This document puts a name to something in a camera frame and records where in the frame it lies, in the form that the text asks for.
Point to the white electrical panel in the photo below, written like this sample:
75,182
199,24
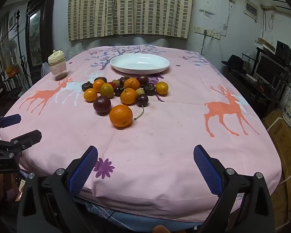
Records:
251,9

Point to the computer monitor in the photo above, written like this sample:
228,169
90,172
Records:
269,70

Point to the large smooth purple passion fruit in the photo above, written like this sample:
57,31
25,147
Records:
102,104

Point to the dark framed cabinet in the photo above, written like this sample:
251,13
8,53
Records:
40,29

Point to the black speaker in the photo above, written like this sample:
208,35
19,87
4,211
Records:
283,49

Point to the yellow-green orange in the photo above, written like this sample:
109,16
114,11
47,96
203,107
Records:
106,90

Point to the pink printed tablecloth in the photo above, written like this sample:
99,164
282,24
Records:
160,131

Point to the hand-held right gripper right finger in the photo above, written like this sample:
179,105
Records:
207,172

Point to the white wall socket strip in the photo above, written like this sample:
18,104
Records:
215,34

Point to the clear plastic bag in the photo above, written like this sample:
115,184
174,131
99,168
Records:
45,70

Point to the wrinkled dark passion fruit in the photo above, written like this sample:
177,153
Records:
100,79
86,86
123,79
149,88

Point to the white wall socket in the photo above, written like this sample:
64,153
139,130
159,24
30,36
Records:
198,29

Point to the small red fruit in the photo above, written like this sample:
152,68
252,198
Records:
112,84

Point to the standing fan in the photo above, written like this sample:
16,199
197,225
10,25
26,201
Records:
10,49

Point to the purple passion fruit with stem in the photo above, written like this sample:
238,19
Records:
142,100

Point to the small yellow fruit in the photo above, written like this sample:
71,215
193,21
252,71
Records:
140,91

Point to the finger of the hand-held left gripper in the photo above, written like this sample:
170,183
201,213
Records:
11,120
26,138

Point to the white plate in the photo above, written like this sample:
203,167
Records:
139,64

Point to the cardboard box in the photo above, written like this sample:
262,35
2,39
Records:
285,145

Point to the beige checked curtain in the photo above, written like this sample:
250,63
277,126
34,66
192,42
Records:
131,9

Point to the black hat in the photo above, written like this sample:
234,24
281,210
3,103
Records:
233,62

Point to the large orange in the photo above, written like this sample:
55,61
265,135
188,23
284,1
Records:
120,116

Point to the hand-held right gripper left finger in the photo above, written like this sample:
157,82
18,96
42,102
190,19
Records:
83,170

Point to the black desk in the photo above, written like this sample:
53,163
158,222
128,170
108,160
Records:
247,87

